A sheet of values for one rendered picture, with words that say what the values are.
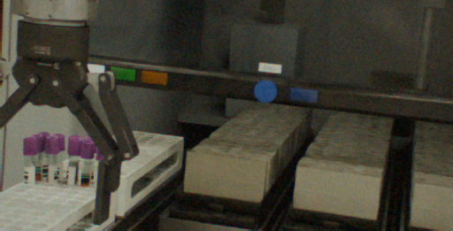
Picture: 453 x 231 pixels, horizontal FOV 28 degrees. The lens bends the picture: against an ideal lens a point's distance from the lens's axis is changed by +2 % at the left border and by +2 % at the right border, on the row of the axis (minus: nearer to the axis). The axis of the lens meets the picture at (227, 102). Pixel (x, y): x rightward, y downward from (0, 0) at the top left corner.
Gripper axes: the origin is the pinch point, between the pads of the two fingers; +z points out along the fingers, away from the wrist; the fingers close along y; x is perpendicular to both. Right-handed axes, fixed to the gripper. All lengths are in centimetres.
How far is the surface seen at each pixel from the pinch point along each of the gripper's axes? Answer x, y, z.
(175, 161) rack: 41.3, 4.2, 3.2
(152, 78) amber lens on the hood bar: 24.4, 4.3, -11.9
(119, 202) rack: 13.2, 4.5, 2.6
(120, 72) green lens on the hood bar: 24.4, -0.3, -12.3
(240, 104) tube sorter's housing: 87, 5, 0
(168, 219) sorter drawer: 18.1, 9.7, 5.5
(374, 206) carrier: 25.7, 35.6, 1.8
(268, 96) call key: 23.4, 20.5, -11.4
